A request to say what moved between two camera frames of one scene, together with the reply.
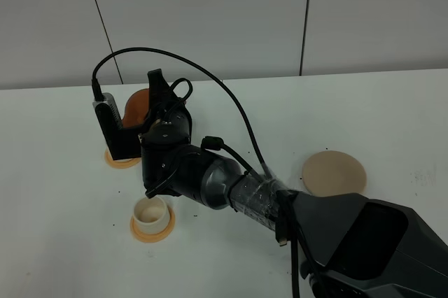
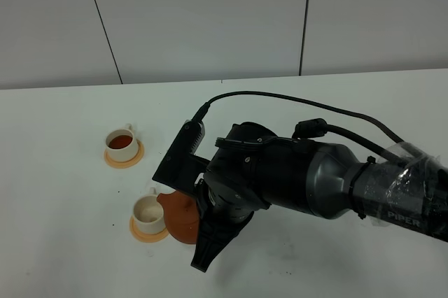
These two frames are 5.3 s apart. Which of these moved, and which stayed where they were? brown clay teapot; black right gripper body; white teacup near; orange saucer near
Moved: black right gripper body; brown clay teapot
Stayed: orange saucer near; white teacup near
